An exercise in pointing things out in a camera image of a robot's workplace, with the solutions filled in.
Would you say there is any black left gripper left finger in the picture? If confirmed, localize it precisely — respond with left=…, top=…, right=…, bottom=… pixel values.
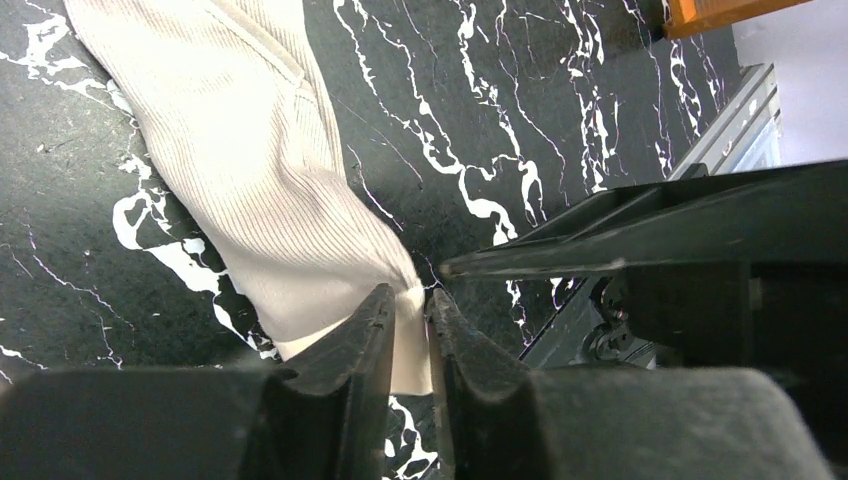
left=1, top=285, right=395, bottom=479

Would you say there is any orange wooden rack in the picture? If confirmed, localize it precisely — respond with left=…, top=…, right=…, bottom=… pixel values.
left=663, top=0, right=809, bottom=40

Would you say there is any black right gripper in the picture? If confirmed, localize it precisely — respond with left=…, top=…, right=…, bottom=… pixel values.
left=440, top=160, right=847, bottom=464

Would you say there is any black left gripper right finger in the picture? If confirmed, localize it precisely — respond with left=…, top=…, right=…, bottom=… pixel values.
left=427, top=290, right=833, bottom=479

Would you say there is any grey beige underwear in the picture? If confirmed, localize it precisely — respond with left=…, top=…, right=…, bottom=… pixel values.
left=65, top=1, right=432, bottom=395

